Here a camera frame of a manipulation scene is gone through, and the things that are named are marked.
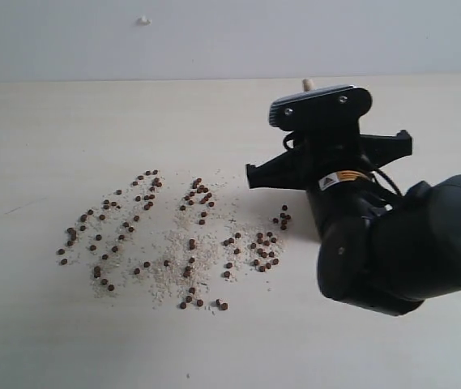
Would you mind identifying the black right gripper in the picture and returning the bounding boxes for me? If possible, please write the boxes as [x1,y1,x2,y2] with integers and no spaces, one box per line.
[245,122,412,193]

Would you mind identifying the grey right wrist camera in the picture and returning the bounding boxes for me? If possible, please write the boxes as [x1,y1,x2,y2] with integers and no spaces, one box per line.
[268,85,373,131]

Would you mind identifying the scattered brown pellets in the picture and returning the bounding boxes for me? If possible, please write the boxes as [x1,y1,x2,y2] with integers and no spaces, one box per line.
[56,169,292,312]

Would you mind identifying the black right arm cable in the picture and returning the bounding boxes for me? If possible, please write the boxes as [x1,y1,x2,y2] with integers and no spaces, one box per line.
[282,131,403,212]

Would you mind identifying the white wooden brush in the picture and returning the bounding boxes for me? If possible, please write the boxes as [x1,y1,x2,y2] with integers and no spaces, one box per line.
[302,79,314,92]

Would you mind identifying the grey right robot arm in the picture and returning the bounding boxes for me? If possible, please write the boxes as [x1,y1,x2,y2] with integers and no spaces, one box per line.
[246,126,461,316]

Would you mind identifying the scattered white rice grains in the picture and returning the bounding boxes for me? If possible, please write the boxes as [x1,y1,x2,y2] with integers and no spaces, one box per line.
[62,169,292,316]

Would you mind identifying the white lump on wall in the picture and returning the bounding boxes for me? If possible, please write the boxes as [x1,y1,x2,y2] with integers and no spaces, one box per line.
[137,15,152,26]

